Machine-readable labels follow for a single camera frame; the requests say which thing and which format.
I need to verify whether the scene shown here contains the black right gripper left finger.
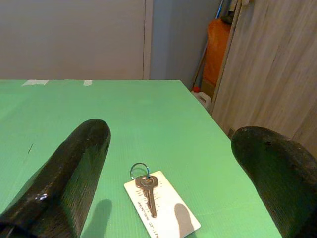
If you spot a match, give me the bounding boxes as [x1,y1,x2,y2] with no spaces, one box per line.
[0,119,111,238]

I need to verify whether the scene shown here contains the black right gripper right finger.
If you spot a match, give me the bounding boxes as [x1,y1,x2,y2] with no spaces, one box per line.
[231,126,317,238]

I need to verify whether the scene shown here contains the metal key ring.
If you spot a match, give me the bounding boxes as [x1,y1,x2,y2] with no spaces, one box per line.
[130,162,151,180]

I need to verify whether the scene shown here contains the silver key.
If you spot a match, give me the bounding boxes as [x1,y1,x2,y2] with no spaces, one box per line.
[135,175,159,219]

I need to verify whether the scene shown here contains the white key tag card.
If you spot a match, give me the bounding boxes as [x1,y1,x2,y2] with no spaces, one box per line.
[123,170,202,238]

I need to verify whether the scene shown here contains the wide white tape strip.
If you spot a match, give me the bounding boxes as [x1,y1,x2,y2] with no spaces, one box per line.
[21,79,50,87]

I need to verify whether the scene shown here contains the green table mat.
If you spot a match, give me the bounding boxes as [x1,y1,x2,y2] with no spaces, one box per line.
[0,79,283,238]

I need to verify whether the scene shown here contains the white jug with red cap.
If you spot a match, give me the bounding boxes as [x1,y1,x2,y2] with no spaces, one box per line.
[191,86,212,110]

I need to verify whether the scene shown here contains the light wooden cabinet panel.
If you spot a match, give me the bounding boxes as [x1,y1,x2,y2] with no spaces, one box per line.
[211,0,317,159]

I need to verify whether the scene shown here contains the white door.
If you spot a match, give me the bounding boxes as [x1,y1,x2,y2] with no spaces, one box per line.
[0,0,154,80]

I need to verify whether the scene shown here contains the orange bag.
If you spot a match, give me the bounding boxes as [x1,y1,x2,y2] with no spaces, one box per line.
[202,18,232,87]

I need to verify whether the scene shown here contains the blue pole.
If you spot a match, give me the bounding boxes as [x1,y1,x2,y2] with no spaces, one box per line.
[214,0,225,19]

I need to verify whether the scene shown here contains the wooden broom handle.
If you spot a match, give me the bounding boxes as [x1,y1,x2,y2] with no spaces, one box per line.
[191,41,209,88]

